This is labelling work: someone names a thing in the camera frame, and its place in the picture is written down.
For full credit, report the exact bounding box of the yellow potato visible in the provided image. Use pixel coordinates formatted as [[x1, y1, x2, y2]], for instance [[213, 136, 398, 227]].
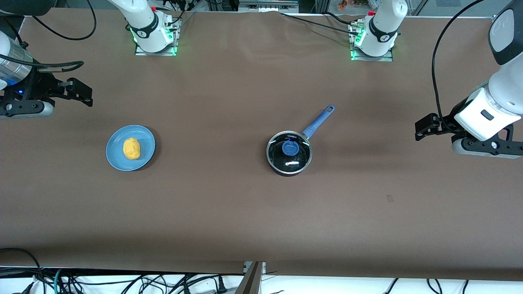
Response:
[[123, 138, 141, 160]]

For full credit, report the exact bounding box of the blue round plate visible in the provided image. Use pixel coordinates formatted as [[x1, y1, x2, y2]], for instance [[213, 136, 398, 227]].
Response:
[[106, 125, 156, 172]]

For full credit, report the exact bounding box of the brown table cover sheet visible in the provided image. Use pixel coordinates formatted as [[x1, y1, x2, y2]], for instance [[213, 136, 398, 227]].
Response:
[[0, 9, 523, 282]]

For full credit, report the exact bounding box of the grey metal box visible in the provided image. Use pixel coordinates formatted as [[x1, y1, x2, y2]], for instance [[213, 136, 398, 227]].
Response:
[[239, 0, 299, 12]]

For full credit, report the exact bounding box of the aluminium profile bar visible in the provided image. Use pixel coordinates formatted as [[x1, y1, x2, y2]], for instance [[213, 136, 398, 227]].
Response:
[[234, 261, 267, 294]]

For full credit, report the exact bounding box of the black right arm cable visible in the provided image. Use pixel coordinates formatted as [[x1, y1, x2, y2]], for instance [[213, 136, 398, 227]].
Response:
[[0, 0, 97, 75]]

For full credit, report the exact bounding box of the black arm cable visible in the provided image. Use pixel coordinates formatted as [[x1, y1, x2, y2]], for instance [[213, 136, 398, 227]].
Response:
[[432, 0, 487, 132], [0, 0, 97, 75]]

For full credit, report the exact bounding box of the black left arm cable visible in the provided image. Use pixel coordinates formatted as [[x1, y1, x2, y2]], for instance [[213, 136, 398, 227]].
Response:
[[432, 0, 487, 132]]

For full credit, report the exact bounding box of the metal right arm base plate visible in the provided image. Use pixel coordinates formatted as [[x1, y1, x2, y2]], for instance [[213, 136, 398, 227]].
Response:
[[135, 18, 179, 56]]

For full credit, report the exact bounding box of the black pot with blue handle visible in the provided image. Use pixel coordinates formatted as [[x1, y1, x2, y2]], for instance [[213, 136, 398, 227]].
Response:
[[266, 105, 335, 177]]

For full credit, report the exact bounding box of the black base power cable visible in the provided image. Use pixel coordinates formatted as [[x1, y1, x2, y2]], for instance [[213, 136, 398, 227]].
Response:
[[280, 11, 360, 34], [323, 11, 358, 26], [157, 0, 197, 26]]

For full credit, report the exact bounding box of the thick black cable loop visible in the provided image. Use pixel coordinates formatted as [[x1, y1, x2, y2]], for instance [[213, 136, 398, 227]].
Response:
[[0, 247, 46, 294]]

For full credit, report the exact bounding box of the green cable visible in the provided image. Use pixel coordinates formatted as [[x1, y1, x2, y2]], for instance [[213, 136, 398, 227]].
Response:
[[53, 268, 65, 294]]

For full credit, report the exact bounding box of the black power plug cable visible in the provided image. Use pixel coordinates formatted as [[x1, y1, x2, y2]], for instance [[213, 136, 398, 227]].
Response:
[[180, 274, 229, 294]]

